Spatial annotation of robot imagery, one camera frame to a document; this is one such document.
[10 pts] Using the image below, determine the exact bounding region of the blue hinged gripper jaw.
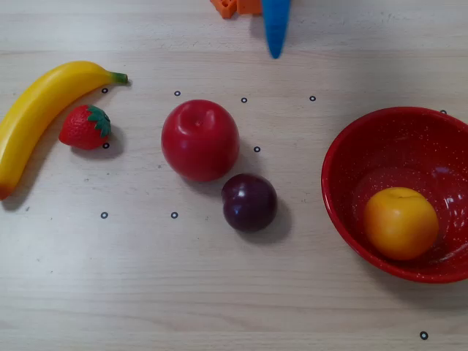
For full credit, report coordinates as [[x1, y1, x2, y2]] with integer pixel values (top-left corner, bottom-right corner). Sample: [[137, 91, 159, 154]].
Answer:
[[261, 0, 293, 60]]

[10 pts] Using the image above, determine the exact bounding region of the orange yellow toy peach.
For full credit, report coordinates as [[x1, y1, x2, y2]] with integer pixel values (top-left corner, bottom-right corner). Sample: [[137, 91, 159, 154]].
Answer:
[[363, 186, 440, 261]]

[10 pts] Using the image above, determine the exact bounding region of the orange robot base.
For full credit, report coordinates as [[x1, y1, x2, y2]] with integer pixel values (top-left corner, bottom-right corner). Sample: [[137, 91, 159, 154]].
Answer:
[[210, 0, 264, 20]]

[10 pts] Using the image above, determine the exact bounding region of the red speckled bowl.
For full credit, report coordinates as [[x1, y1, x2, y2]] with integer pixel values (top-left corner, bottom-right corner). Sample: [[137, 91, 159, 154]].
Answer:
[[320, 106, 468, 284]]

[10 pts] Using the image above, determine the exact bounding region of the red toy apple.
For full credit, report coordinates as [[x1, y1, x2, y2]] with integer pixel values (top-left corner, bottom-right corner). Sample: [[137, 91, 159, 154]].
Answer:
[[161, 99, 241, 183]]

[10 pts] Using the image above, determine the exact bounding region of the dark purple toy plum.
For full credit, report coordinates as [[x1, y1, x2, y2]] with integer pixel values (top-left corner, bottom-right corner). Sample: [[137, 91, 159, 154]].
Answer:
[[221, 173, 278, 233]]

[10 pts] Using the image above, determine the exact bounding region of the red toy strawberry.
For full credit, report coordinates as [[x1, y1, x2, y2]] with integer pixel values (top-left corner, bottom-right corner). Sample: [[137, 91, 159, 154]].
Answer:
[[58, 105, 112, 151]]

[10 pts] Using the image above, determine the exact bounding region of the yellow toy banana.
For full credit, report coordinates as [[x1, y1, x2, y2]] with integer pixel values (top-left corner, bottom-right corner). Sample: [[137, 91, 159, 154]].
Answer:
[[0, 60, 129, 201]]

